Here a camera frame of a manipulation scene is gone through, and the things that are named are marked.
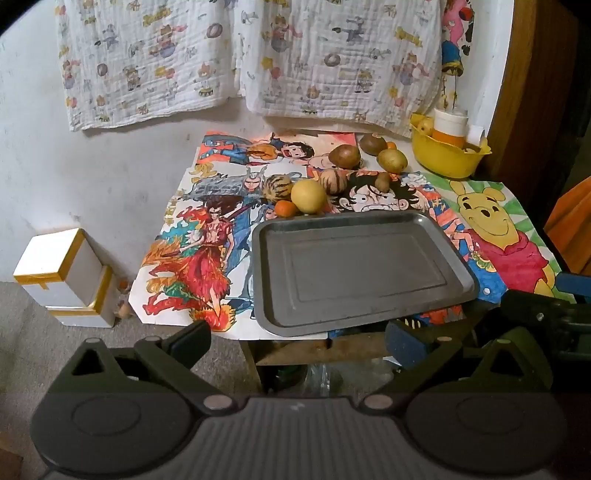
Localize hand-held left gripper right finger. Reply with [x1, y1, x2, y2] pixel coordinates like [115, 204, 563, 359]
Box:
[360, 320, 551, 414]

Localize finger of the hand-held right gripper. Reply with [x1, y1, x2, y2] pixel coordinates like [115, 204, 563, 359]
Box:
[554, 272, 591, 304]
[501, 288, 591, 335]

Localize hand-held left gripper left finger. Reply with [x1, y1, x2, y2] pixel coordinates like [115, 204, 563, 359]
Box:
[67, 320, 241, 414]

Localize grey metal tray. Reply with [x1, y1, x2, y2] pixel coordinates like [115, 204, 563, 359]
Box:
[252, 211, 480, 339]

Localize round yellow pear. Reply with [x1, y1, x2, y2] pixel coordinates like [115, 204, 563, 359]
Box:
[291, 179, 328, 214]

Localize striped pepino melon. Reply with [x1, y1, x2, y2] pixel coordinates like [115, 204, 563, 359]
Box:
[318, 168, 352, 195]
[263, 174, 293, 204]

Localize yellow green mango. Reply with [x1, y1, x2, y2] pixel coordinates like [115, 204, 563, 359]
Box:
[376, 148, 408, 174]

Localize oval brown sapodilla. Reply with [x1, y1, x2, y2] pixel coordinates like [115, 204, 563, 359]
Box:
[328, 144, 362, 169]

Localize round brown sapodilla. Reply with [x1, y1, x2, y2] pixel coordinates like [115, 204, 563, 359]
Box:
[359, 133, 389, 157]

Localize orange panel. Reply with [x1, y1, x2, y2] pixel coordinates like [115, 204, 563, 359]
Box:
[545, 178, 591, 273]

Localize flame character poster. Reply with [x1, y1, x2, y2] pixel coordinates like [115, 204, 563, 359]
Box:
[129, 194, 259, 334]

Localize Winnie the Pooh cloth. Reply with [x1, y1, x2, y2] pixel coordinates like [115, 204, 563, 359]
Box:
[425, 179, 578, 305]

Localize white box with yellow tape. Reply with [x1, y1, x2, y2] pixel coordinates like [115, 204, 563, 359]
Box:
[13, 227, 114, 308]
[46, 265, 123, 328]

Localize wooden table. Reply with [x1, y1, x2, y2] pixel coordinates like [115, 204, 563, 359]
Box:
[240, 332, 393, 395]

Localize straw hat character poster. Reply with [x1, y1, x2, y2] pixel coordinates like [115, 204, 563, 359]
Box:
[318, 168, 467, 340]

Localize yellow plastic bowl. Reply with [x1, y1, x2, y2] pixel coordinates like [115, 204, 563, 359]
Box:
[410, 113, 492, 180]

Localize brown wooden door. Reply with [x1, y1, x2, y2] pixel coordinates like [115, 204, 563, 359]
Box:
[485, 0, 591, 278]

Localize cartoon boys poster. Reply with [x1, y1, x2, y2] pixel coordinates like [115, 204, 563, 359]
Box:
[196, 130, 358, 174]

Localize white and orange container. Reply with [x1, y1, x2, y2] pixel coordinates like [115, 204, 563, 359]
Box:
[433, 107, 468, 149]

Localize white printed cloth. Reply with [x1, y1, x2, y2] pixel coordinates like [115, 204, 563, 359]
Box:
[231, 0, 446, 129]
[54, 0, 241, 133]

